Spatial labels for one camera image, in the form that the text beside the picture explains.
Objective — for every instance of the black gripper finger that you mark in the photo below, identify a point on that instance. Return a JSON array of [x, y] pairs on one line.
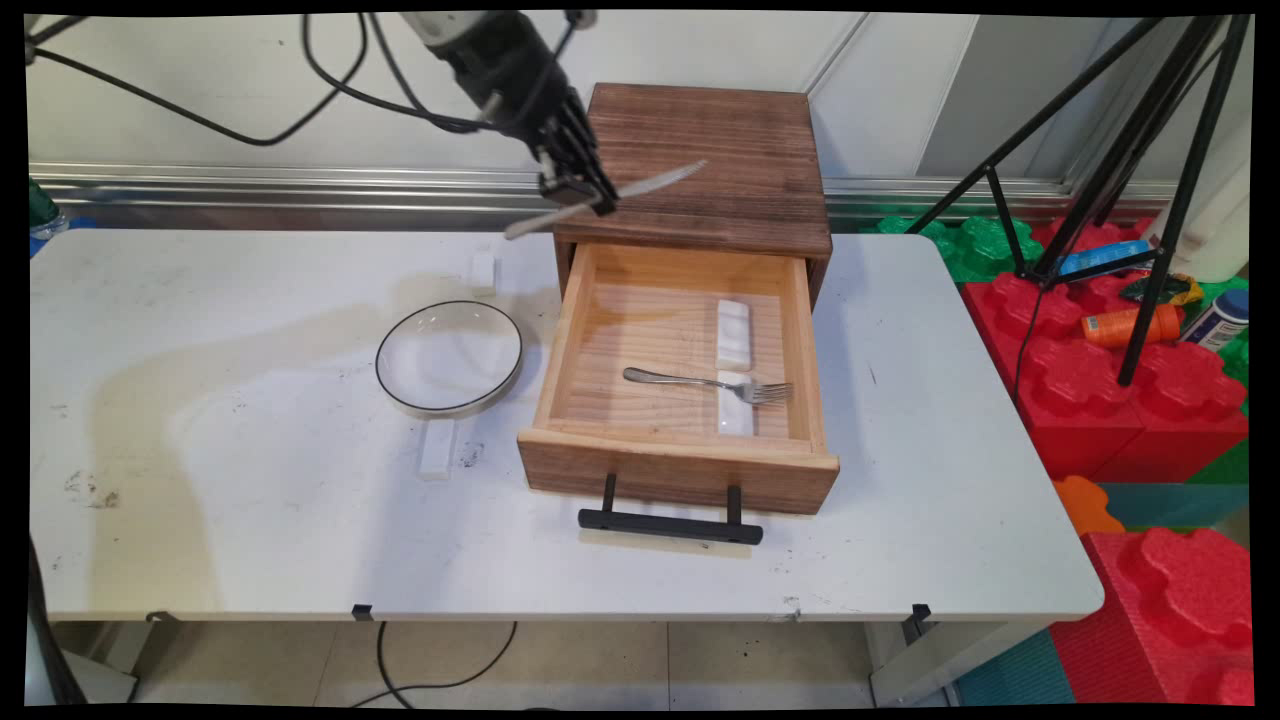
[[565, 185], [590, 150]]

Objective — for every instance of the silver table knife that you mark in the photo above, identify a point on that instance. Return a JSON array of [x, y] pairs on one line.
[[660, 180]]

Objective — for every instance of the white bottle with blue cap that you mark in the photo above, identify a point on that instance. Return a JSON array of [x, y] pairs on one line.
[[1218, 320]]

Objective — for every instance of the black tripod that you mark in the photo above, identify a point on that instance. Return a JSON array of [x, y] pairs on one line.
[[1150, 130]]

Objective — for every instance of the silver fork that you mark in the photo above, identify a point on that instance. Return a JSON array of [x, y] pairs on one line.
[[690, 381]]

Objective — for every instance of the green foam block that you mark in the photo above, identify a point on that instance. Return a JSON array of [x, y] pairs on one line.
[[965, 245]]

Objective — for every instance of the white cutlery rest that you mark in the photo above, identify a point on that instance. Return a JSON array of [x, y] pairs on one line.
[[483, 272], [734, 335], [440, 450], [735, 418]]

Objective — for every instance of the teal floor mat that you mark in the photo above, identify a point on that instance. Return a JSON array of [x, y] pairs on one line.
[[1010, 675]]

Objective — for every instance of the orange bottle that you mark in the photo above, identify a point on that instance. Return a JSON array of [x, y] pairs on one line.
[[1125, 326]]

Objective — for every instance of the blue tube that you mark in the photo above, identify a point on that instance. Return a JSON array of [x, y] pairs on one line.
[[1100, 258]]

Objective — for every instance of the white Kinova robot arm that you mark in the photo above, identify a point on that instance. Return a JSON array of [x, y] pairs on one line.
[[435, 25]]

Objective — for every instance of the white plastic container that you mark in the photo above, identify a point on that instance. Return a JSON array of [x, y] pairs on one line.
[[1215, 230]]

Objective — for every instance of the dark wooden drawer cabinet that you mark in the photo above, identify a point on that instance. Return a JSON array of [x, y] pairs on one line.
[[695, 165]]

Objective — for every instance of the white plate with black rim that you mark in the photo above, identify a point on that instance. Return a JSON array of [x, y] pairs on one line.
[[450, 355]]

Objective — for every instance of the dark green yellow packet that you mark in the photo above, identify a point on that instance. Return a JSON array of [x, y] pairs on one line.
[[1165, 290]]

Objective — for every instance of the orange foam piece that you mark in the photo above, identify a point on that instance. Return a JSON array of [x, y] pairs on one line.
[[1085, 505]]

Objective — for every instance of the metal wall rail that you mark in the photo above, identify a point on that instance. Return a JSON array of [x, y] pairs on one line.
[[300, 188]]

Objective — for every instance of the green bottle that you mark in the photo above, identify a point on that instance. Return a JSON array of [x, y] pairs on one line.
[[40, 205]]

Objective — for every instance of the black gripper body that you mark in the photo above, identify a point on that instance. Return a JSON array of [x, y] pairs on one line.
[[505, 70]]

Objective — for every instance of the large red foam block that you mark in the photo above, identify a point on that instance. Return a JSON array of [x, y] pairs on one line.
[[1100, 400], [1170, 620]]

